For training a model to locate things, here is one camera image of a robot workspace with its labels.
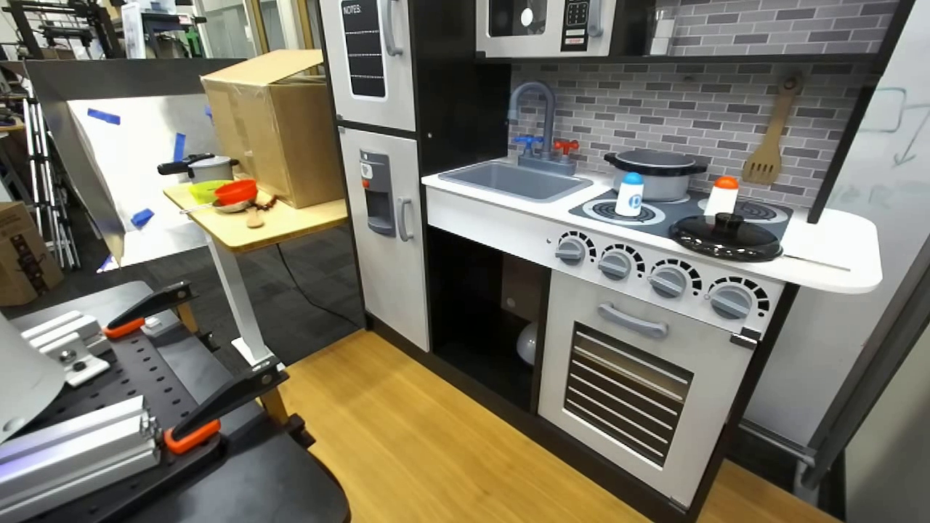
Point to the white fridge door notes chalkboard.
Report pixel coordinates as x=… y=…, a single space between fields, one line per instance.
x=336 y=67

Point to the grey toy pot with lid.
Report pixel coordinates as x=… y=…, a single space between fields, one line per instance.
x=657 y=168

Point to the wooden toy piece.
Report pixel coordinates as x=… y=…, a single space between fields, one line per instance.
x=263 y=200

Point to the red toy bowl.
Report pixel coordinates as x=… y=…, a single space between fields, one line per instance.
x=237 y=191

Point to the black perforated mounting board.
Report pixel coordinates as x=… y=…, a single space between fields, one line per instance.
x=251 y=482

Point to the white panel with blue magnets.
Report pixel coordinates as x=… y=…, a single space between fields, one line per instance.
x=126 y=175

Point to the small aluminium bracket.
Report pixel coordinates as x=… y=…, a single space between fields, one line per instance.
x=61 y=338

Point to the large white whiteboard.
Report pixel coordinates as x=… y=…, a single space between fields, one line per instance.
x=873 y=175

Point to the grey toy sink basin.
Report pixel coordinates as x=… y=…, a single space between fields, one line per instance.
x=511 y=180

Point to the small printed cardboard box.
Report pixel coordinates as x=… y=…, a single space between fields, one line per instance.
x=23 y=257

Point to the black clamp orange tip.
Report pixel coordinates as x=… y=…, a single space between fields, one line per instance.
x=222 y=396
x=147 y=306

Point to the grey stove knob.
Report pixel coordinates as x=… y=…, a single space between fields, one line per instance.
x=668 y=280
x=734 y=300
x=571 y=251
x=617 y=263

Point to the grey toy faucet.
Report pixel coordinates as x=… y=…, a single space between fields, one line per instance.
x=532 y=97

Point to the metal folding ladder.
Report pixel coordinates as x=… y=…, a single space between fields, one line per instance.
x=45 y=184

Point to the black pan lid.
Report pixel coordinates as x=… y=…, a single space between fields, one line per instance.
x=726 y=239

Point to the large brown cardboard box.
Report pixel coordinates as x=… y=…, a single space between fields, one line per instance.
x=280 y=135

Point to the wooden slotted spatula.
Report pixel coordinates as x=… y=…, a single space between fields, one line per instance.
x=764 y=164

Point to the white bottle orange cap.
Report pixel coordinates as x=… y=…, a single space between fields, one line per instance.
x=722 y=199

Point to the green toy piece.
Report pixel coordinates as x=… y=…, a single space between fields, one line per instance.
x=200 y=189

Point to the white oven door with slats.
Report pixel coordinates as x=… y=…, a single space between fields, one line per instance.
x=716 y=406

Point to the light wooden table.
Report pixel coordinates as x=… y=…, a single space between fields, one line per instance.
x=280 y=225

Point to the blue magnet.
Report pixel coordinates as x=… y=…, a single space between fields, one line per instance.
x=177 y=146
x=139 y=219
x=103 y=116

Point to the black white toy kitchen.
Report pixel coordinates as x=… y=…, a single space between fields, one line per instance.
x=466 y=97

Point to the white fridge door water dispenser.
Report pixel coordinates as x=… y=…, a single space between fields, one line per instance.
x=382 y=280

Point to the white bottle blue cap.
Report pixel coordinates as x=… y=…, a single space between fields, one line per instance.
x=629 y=199

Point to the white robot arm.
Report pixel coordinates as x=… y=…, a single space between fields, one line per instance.
x=23 y=382

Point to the toy microwave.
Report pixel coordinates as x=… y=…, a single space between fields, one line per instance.
x=542 y=29

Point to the long aluminium extrusion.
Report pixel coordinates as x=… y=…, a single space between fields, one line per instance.
x=67 y=450

